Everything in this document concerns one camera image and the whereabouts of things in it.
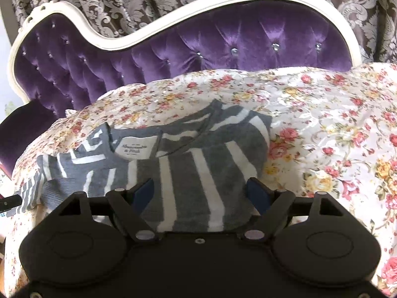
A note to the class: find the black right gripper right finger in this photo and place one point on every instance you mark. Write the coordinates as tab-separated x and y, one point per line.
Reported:
273	207

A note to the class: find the purple tufted headboard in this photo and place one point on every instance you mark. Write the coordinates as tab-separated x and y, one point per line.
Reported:
59	62

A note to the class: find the grey white striped sweater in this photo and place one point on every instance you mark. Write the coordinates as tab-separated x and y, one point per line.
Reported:
199	166

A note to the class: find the floral bed cover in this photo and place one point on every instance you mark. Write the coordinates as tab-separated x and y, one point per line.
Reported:
332	132

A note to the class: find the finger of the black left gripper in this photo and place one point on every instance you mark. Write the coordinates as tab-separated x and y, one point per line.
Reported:
8	203

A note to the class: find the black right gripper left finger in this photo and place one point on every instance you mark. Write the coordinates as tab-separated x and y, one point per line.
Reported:
128	206

